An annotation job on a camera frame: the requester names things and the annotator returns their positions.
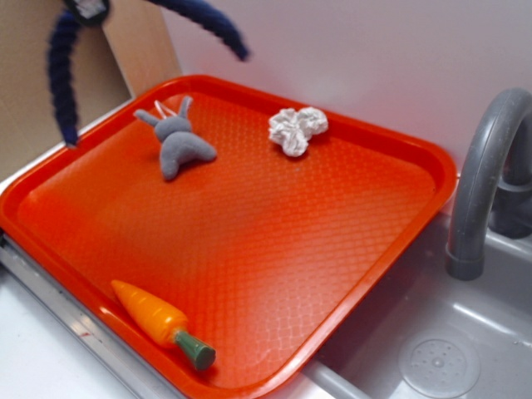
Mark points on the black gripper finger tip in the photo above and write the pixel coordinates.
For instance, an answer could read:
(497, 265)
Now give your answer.
(89, 13)

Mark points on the light wooden board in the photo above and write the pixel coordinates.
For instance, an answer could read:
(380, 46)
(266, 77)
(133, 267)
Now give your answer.
(140, 42)

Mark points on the brown cardboard panel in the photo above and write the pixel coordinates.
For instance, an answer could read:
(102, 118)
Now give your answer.
(28, 127)

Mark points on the grey plush bunny toy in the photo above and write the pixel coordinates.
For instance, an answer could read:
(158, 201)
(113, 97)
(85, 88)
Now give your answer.
(179, 145)

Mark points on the crumpled white paper ball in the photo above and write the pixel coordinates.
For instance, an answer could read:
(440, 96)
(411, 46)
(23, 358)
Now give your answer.
(292, 129)

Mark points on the orange plastic tray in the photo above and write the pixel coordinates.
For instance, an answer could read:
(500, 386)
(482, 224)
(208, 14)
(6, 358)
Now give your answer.
(264, 254)

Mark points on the orange plastic toy carrot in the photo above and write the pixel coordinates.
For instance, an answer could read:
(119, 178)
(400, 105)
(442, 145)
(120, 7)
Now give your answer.
(163, 323)

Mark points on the grey plastic toy faucet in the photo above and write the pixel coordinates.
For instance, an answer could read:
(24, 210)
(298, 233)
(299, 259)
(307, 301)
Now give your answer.
(494, 190)

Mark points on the grey plastic toy sink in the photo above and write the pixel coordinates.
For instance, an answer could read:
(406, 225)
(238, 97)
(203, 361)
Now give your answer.
(420, 333)

